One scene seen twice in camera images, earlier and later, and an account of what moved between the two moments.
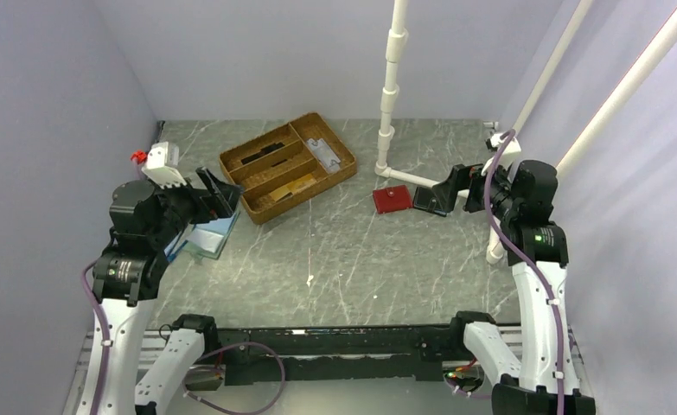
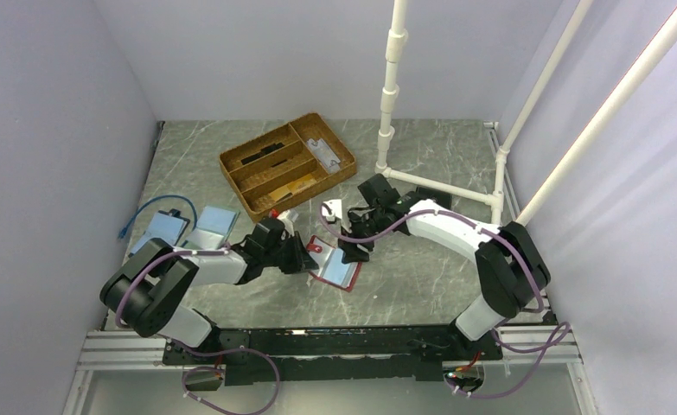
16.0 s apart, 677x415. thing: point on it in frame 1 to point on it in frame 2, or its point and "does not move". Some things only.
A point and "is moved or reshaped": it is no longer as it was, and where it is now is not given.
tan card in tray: x=293 y=186 does not move
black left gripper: x=208 y=207 to x=302 y=259
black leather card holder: x=425 y=199 does not move
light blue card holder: x=208 y=239 does not move
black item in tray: x=263 y=151 does not move
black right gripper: x=461 y=177 to x=352 y=252
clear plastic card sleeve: x=325 y=155 does not move
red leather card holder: x=392 y=199 is moved or reshaped
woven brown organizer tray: x=288 y=165 does not move
